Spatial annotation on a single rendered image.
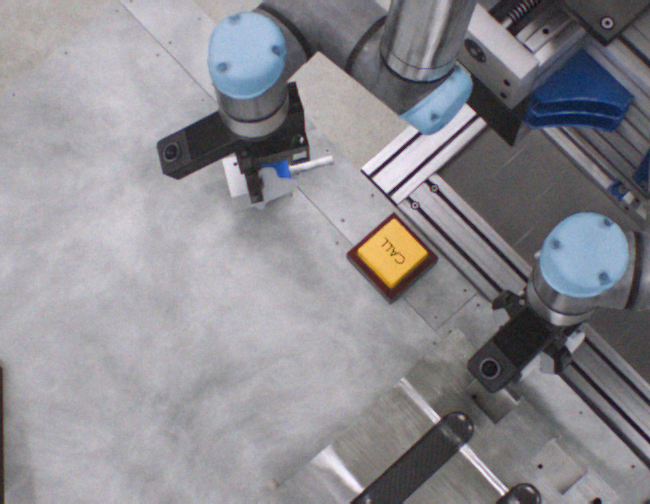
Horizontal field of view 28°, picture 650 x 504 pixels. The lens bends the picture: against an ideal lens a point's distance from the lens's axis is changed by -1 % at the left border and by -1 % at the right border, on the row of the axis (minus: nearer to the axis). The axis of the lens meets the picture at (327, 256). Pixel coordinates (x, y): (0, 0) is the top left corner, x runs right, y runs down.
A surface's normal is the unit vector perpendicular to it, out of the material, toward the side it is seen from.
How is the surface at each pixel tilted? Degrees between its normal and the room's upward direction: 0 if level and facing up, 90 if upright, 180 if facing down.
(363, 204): 0
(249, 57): 0
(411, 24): 80
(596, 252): 0
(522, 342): 30
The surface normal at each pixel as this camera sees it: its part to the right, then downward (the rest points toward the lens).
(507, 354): -0.40, 0.04
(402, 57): -0.61, 0.70
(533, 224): 0.00, -0.29
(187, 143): -0.48, -0.18
